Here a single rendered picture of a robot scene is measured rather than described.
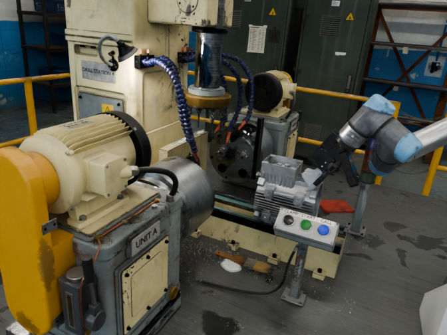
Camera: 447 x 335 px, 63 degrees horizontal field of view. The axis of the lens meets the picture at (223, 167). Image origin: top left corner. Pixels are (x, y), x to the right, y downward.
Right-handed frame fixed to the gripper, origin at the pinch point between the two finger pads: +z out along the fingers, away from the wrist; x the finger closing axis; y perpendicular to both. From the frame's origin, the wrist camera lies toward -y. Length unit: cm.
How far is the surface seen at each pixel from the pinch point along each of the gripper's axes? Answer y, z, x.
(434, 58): -35, -44, -502
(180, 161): 35.7, 12.5, 19.6
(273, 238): -2.3, 23.0, 1.2
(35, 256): 32, 11, 74
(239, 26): 168, 47, -317
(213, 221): 17.7, 35.2, 1.3
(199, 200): 22.7, 14.5, 24.8
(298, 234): -4.6, 2.6, 21.2
